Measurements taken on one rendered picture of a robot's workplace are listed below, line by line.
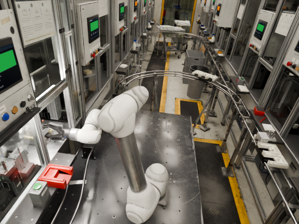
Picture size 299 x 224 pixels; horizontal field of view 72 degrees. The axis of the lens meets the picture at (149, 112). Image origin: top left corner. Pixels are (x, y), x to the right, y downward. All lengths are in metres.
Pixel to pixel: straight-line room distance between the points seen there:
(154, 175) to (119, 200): 0.34
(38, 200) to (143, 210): 0.56
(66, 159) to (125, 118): 0.71
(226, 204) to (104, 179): 1.44
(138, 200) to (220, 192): 1.55
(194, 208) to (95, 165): 0.82
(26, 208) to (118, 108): 0.75
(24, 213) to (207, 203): 1.78
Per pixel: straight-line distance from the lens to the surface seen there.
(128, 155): 1.07
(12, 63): 1.07
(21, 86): 1.16
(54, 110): 1.86
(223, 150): 3.18
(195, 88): 4.26
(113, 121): 0.91
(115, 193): 1.59
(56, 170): 1.42
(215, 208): 2.49
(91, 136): 1.48
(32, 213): 1.33
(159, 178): 1.36
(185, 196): 1.63
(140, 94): 1.04
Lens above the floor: 1.97
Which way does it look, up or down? 32 degrees down
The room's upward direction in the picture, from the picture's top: 5 degrees clockwise
